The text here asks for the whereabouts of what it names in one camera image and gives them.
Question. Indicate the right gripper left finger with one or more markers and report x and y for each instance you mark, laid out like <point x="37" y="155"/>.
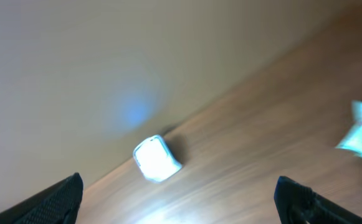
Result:
<point x="57" y="204"/>

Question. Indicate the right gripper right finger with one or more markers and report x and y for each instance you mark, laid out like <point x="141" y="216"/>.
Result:
<point x="298" y="204"/>

